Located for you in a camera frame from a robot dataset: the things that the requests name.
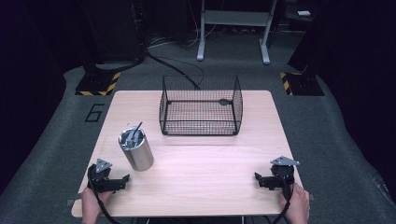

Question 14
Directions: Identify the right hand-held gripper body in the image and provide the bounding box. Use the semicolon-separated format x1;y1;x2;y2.
262;156;301;190

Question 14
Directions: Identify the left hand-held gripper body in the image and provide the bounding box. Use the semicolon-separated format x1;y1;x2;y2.
88;158;125;193

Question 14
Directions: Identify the steel cylinder cup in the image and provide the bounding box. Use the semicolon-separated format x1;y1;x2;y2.
118;125;155;172

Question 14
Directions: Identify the black pen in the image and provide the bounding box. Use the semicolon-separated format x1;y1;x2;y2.
131;121;144;141

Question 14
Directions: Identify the black wire mesh basket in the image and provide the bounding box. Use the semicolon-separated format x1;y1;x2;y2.
159;75;244;136

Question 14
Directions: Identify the person's left hand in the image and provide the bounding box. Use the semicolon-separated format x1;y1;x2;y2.
81;187;113;224

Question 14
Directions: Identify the person's right hand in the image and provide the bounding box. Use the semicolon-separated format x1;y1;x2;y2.
277;183;311;224

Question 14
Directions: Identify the black yellow striped stand base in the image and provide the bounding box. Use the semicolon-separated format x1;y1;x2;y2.
75;71;121;97
278;71;325;97

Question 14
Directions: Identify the dark curtain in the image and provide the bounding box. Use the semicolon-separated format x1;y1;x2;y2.
288;0;396;200
0;0;94;197

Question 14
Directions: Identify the dark cabinet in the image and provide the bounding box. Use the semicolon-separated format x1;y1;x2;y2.
78;0;148;64

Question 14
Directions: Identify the white metal stand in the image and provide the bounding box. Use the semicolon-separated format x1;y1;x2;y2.
196;0;278;65

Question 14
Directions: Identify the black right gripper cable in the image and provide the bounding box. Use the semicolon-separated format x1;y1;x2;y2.
272;169;295;224

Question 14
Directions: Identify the black floor cable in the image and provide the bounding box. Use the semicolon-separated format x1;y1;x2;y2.
145;49;205;91

